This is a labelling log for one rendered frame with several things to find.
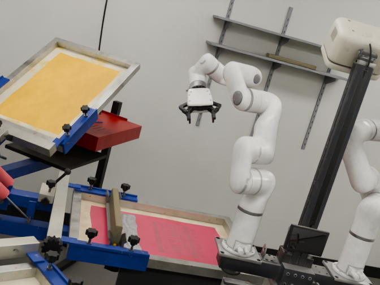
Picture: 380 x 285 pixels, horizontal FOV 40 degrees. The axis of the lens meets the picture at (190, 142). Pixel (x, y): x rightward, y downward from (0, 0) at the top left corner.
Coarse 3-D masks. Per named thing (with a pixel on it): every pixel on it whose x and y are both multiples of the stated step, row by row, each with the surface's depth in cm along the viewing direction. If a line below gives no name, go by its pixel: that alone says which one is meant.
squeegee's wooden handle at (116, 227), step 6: (114, 192) 234; (114, 198) 227; (114, 204) 221; (114, 210) 215; (120, 210) 217; (114, 216) 210; (120, 216) 210; (114, 222) 206; (120, 222) 205; (114, 228) 202; (120, 228) 201; (114, 234) 201; (120, 234) 202; (114, 240) 202
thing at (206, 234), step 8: (96, 208) 238; (104, 208) 241; (96, 216) 230; (104, 216) 232; (136, 216) 242; (144, 216) 244; (96, 224) 221; (104, 224) 224; (144, 224) 235; (176, 224) 245; (184, 224) 248; (192, 224) 250; (144, 232) 227; (152, 232) 229; (200, 232) 243; (208, 232) 246; (216, 232) 249; (200, 240) 235; (208, 240) 237
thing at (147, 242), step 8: (104, 232) 216; (96, 240) 207; (104, 240) 209; (144, 240) 219; (152, 240) 221; (144, 248) 212; (152, 248) 214; (208, 248) 229; (216, 248) 231; (168, 256) 211; (176, 256) 213; (184, 256) 215; (208, 256) 221; (216, 256) 223; (216, 264) 216
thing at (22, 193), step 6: (12, 192) 209; (18, 192) 210; (24, 192) 212; (30, 192) 214; (12, 198) 208; (18, 198) 209; (24, 198) 209; (30, 198) 210; (36, 198) 210; (18, 204) 209; (24, 204) 210; (36, 204) 211; (48, 204) 212; (42, 210) 212; (48, 210) 212
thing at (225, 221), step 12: (72, 204) 226; (120, 204) 247; (132, 204) 248; (144, 204) 249; (156, 204) 253; (72, 216) 215; (180, 216) 255; (192, 216) 256; (204, 216) 257; (216, 216) 260; (72, 228) 204; (228, 228) 250; (156, 264) 198; (168, 264) 199; (180, 264) 200; (192, 264) 202; (204, 264) 205; (204, 276) 203; (216, 276) 204; (228, 276) 205; (240, 276) 206; (252, 276) 207
